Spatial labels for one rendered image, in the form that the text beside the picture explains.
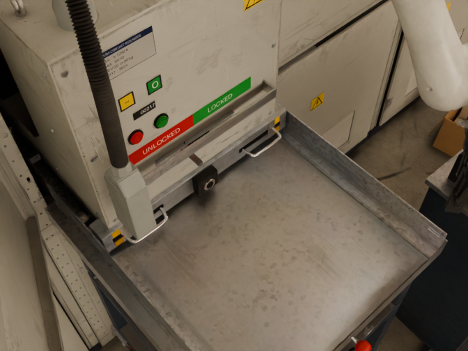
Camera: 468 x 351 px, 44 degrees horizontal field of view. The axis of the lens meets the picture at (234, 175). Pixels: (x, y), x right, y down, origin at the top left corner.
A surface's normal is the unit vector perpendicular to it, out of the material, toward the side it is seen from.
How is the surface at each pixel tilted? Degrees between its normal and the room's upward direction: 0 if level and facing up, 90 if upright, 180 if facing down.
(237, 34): 90
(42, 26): 0
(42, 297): 0
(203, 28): 90
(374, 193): 90
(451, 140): 77
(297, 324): 0
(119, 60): 90
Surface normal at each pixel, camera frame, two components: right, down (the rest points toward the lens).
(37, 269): -0.02, -0.59
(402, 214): -0.75, 0.54
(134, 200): 0.66, 0.60
